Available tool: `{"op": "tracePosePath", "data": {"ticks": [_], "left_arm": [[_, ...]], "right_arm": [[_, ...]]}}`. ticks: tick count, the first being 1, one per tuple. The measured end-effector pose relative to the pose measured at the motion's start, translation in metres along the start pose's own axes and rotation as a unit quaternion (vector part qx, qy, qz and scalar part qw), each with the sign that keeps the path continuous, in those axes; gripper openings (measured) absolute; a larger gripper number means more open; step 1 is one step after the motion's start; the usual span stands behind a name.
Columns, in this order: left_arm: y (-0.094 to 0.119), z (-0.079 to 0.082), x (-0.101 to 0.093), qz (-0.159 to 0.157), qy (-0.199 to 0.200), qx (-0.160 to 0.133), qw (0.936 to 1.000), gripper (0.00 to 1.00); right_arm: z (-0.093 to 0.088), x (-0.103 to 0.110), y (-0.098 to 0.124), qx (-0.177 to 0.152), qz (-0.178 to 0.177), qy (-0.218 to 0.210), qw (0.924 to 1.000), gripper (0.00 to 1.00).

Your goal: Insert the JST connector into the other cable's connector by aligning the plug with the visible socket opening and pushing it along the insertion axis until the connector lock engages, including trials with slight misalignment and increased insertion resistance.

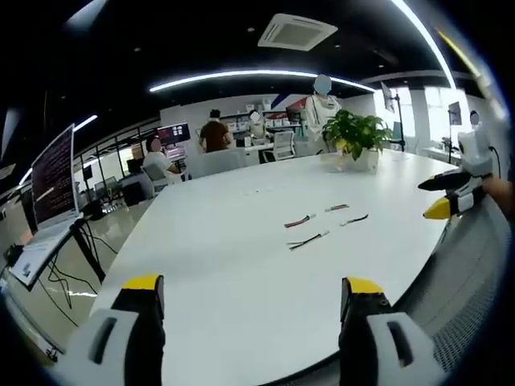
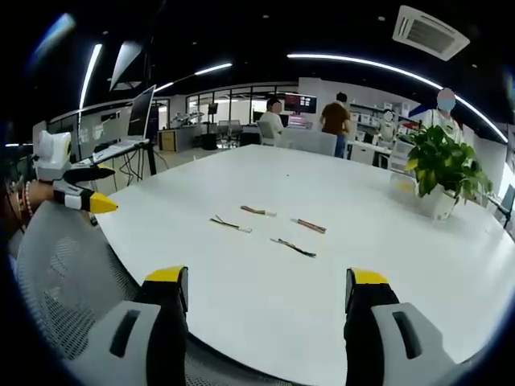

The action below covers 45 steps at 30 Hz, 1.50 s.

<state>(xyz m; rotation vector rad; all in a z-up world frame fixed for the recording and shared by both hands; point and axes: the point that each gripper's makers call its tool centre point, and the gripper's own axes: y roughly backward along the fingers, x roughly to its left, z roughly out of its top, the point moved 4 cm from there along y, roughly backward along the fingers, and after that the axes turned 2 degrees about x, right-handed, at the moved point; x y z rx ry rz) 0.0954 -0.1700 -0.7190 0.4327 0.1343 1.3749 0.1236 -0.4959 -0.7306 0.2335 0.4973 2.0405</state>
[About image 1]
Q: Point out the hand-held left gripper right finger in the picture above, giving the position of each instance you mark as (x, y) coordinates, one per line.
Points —
(374, 354)

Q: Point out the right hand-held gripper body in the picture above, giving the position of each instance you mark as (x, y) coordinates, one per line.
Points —
(475, 154)

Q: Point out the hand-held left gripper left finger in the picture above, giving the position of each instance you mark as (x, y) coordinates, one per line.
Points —
(100, 350)

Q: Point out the person's right hand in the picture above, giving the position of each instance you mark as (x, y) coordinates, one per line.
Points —
(499, 195)

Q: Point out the small screen on stand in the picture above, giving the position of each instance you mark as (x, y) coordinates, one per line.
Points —
(455, 112)

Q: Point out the grey mesh office chair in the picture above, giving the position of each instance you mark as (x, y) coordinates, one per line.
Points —
(466, 289)

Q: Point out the monitor on black stand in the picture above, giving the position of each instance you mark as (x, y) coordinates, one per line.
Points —
(392, 108)

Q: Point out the green potted plant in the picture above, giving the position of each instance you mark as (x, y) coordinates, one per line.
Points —
(356, 130)

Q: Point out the clear plastic box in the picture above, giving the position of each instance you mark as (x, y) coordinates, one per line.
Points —
(338, 163)

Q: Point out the long ceiling light strip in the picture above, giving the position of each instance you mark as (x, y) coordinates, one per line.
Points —
(432, 44)
(257, 75)

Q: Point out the white humanoid figure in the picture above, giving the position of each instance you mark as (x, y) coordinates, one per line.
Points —
(320, 116)

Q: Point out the white office chair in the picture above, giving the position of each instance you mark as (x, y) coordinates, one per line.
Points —
(283, 144)

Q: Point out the white laptop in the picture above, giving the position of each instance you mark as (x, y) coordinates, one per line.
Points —
(54, 181)

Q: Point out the ceiling air conditioner vent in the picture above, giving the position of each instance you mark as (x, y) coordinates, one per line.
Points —
(297, 31)

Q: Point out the short ceiling light strip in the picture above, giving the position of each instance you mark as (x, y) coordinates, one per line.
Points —
(86, 121)

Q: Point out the desktop monitor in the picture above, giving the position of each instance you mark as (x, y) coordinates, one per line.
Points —
(174, 132)

